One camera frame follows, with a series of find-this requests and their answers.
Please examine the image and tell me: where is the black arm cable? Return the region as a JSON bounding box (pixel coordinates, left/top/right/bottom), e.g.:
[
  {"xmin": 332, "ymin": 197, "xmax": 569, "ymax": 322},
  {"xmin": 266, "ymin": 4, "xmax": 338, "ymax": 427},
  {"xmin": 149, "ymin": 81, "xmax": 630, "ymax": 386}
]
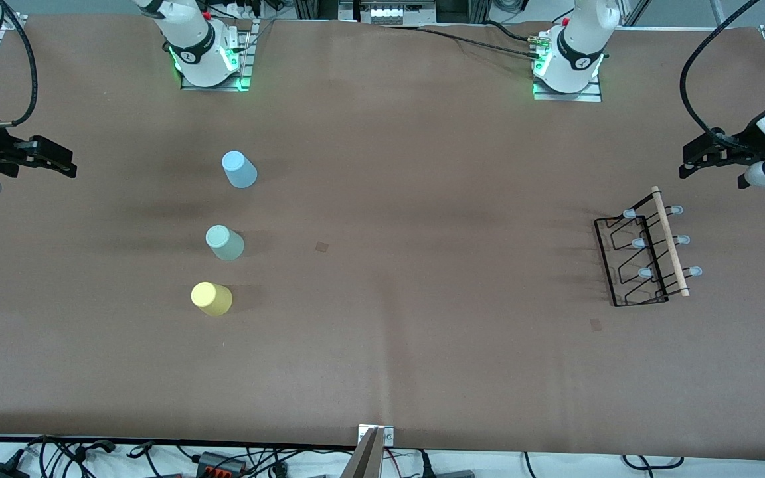
[
  {"xmin": 0, "ymin": 0, "xmax": 38, "ymax": 128},
  {"xmin": 680, "ymin": 0, "xmax": 763, "ymax": 151}
]

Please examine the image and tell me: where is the grey metal camera post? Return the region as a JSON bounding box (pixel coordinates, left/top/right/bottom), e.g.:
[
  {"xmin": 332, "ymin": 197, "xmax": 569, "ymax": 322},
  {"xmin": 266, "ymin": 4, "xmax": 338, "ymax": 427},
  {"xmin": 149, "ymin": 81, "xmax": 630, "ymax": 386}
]
[{"xmin": 341, "ymin": 428, "xmax": 384, "ymax": 478}]

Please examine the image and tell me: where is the black orange connector block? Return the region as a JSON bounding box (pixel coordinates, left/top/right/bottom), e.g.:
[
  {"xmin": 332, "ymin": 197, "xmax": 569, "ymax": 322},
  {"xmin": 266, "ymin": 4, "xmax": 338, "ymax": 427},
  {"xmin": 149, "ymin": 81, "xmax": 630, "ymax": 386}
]
[{"xmin": 197, "ymin": 451, "xmax": 246, "ymax": 476}]

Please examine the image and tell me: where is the black cable to base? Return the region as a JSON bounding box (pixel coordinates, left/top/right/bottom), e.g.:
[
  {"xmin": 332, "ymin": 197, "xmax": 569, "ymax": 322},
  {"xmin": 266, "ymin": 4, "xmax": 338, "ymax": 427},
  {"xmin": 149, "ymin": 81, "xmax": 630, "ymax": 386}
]
[{"xmin": 382, "ymin": 23, "xmax": 546, "ymax": 62}]

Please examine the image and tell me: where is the white power strip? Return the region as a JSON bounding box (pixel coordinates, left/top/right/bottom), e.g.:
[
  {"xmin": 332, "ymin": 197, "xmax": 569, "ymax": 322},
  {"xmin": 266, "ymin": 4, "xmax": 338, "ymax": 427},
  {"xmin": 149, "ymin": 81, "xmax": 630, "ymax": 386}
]
[{"xmin": 355, "ymin": 0, "xmax": 438, "ymax": 25}]

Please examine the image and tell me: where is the black wire cup holder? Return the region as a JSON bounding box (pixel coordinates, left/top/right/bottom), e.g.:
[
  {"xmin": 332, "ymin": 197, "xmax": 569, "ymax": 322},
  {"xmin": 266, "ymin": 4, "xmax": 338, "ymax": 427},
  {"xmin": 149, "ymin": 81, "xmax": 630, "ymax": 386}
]
[{"xmin": 594, "ymin": 186, "xmax": 703, "ymax": 307}]

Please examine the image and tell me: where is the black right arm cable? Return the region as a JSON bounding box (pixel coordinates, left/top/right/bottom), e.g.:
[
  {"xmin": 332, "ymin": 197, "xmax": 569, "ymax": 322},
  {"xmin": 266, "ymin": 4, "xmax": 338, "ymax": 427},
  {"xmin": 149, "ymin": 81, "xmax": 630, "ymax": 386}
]
[{"xmin": 0, "ymin": 0, "xmax": 38, "ymax": 128}]

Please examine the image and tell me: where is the small metal edge bracket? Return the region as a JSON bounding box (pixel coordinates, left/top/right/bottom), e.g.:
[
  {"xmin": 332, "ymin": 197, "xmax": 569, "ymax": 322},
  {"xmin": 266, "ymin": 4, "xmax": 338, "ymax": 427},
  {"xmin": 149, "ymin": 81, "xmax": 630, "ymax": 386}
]
[{"xmin": 357, "ymin": 424, "xmax": 395, "ymax": 447}]

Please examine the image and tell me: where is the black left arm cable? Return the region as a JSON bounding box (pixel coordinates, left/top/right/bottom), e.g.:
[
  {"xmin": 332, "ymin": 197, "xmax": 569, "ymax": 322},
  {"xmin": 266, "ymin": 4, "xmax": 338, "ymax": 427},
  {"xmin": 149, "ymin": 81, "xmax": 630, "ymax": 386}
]
[{"xmin": 680, "ymin": 0, "xmax": 763, "ymax": 151}]

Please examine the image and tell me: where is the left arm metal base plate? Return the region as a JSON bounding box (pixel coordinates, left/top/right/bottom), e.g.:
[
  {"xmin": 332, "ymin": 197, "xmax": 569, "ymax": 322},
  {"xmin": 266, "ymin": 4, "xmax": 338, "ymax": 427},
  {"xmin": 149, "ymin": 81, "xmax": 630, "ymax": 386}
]
[{"xmin": 532, "ymin": 72, "xmax": 603, "ymax": 103}]

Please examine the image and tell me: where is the light blue plastic cup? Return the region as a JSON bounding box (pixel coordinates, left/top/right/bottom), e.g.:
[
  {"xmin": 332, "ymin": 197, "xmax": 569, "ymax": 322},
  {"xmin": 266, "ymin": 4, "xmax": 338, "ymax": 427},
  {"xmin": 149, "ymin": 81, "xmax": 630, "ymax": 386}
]
[{"xmin": 222, "ymin": 151, "xmax": 258, "ymax": 189}]

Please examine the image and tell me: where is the yellow plastic cup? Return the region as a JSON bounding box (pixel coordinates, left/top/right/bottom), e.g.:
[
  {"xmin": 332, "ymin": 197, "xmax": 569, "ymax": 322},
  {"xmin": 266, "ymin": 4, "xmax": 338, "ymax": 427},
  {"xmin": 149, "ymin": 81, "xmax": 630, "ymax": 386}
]
[{"xmin": 191, "ymin": 282, "xmax": 233, "ymax": 317}]

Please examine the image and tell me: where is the black looped floor cable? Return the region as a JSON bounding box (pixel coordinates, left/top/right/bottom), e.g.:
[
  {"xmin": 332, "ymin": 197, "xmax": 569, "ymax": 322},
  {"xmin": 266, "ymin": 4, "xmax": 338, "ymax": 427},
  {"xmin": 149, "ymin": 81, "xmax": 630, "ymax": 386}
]
[{"xmin": 622, "ymin": 454, "xmax": 683, "ymax": 471}]

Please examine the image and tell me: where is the brown table cover sheet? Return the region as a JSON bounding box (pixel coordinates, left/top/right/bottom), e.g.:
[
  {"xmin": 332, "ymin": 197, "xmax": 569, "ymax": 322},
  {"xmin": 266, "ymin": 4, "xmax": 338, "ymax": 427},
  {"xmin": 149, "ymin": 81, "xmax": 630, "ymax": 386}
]
[{"xmin": 0, "ymin": 15, "xmax": 765, "ymax": 462}]

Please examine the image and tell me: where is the black tangled cable bundle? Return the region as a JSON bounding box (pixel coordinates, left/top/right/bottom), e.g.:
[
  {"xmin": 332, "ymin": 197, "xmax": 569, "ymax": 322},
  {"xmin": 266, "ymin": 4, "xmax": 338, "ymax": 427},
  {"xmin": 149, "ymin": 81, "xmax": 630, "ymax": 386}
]
[{"xmin": 0, "ymin": 435, "xmax": 181, "ymax": 478}]

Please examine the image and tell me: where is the pale green plastic cup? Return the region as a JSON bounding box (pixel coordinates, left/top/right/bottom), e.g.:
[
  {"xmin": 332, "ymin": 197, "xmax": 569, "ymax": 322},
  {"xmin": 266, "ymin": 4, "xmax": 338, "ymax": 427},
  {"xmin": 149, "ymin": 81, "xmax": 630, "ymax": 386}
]
[{"xmin": 205, "ymin": 225, "xmax": 246, "ymax": 261}]

